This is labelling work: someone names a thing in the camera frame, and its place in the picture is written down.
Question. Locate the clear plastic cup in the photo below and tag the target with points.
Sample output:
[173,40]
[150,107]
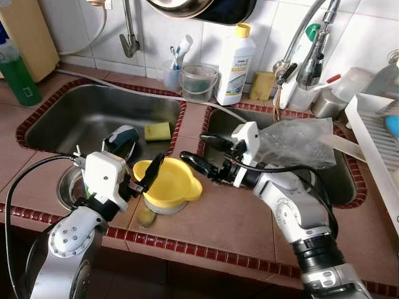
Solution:
[303,98]

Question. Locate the clear plastic bag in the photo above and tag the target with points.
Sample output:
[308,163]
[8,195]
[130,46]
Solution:
[299,140]

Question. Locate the small steel bowl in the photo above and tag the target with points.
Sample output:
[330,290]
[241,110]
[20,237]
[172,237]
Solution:
[67,187]

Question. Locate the beige water filter housing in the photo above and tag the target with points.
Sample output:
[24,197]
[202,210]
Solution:
[34,37]

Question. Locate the brown twine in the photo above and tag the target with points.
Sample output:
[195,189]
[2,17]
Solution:
[276,109]

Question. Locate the blue plastic cup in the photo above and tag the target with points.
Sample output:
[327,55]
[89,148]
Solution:
[393,126]

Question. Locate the chrome spray faucet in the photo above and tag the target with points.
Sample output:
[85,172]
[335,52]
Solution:
[313,62]

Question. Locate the yellow plastic bowl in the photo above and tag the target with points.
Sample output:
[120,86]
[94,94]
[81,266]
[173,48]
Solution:
[174,184]

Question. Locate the curved chrome faucet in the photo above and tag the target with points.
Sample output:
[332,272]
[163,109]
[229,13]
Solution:
[299,31]

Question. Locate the white detergent bottle yellow cap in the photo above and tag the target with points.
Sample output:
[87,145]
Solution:
[235,68]

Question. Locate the white dish drying rack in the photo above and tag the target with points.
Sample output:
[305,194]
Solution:
[368,134]

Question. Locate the green dish soap bottle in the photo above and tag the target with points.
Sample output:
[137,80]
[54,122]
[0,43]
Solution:
[22,78]

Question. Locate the steel cup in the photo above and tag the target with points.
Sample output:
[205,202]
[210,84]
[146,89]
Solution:
[324,104]

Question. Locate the steel sink basin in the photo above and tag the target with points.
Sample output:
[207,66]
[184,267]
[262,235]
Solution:
[340,180]
[81,118]

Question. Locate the clear toothbrush cup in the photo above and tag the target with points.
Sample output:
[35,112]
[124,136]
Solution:
[171,78]

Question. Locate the hanging steel pan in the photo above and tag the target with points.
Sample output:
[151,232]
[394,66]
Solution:
[181,6]

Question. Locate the mustard yellow sponge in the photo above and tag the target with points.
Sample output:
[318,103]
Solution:
[262,86]

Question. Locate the white bottle green cap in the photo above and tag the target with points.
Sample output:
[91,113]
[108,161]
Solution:
[291,90]

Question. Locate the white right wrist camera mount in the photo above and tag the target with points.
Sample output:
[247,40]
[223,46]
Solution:
[246,140]

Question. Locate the white toothpaste tube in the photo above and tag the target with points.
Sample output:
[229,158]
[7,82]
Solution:
[184,47]

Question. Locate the bright yellow sponge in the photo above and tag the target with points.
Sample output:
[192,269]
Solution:
[157,130]

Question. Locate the clear plastic bucket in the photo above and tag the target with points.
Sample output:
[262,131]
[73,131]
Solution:
[199,84]

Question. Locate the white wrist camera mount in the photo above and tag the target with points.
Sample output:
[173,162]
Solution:
[246,140]
[106,177]

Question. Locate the chrome wall tap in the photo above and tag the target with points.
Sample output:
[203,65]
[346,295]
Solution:
[129,40]

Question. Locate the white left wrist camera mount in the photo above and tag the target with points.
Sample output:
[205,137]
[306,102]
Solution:
[106,177]

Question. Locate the hanging black pan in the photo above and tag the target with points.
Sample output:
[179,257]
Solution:
[234,9]

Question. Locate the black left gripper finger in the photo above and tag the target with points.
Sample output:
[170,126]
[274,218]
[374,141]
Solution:
[156,169]

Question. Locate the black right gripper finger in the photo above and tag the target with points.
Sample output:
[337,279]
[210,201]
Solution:
[196,163]
[215,141]

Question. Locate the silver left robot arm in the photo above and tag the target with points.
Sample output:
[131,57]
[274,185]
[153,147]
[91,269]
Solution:
[65,246]

